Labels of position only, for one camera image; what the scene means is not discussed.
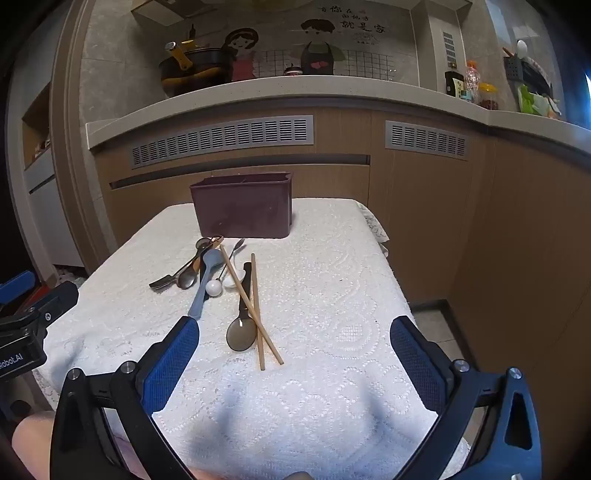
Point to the metal spoon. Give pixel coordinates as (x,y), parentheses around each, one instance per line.
(187,279)

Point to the clear bottle with orange cap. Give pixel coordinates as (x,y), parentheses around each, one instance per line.
(472,78)

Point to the green and white bags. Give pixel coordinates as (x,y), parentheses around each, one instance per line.
(535,101)

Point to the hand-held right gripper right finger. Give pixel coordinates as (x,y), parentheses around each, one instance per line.
(415,364)

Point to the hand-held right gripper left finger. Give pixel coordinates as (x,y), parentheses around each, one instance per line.
(171,364)

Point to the dark labelled bottle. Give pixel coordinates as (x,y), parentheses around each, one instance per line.
(455,85)

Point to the wooden spoon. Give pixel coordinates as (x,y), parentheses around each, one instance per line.
(197,264)

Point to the small thin metal fork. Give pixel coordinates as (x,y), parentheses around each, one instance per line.
(238,243)

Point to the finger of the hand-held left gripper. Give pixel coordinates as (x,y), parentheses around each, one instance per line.
(18,285)
(57,297)

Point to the cartoon wall sticker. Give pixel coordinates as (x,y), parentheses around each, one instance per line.
(318,50)

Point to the grey utensil rack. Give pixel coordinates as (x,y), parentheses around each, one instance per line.
(521,67)

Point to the black cooking pot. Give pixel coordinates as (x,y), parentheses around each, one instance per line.
(198,81)

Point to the white soup spoon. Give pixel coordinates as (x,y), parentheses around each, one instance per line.
(214,287)

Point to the white lace tablecloth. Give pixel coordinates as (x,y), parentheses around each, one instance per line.
(323,286)

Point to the kitchen counter cabinet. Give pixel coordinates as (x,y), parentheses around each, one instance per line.
(461,221)

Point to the jar with yellow lid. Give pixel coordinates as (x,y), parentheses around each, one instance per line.
(488,97)

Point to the long grey vent grille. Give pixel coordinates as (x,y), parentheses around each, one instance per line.
(221,141)

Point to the short grey vent grille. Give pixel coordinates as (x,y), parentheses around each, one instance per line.
(427,140)

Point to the person's bare knee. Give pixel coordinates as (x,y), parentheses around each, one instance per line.
(34,447)

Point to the grey shelf unit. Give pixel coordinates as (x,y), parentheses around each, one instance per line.
(46,152)

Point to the blue-grey plastic spoon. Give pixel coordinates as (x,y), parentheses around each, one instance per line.
(210,263)

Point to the maroon plastic utensil holder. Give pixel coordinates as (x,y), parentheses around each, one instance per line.
(240,207)

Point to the wooden chopstick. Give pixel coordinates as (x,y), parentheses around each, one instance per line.
(238,279)
(255,286)

